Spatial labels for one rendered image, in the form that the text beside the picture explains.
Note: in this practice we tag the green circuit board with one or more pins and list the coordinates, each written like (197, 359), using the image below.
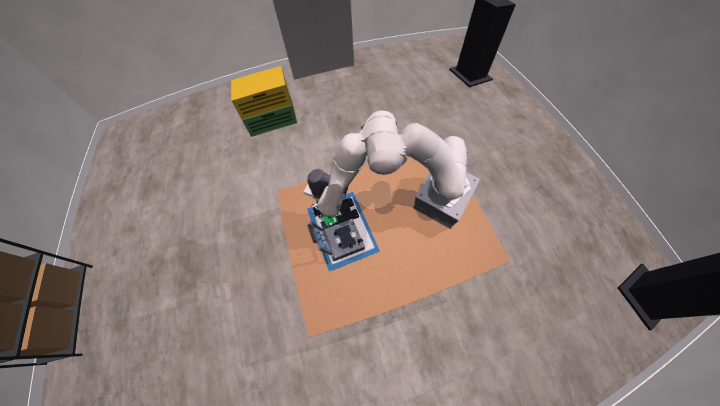
(330, 220)

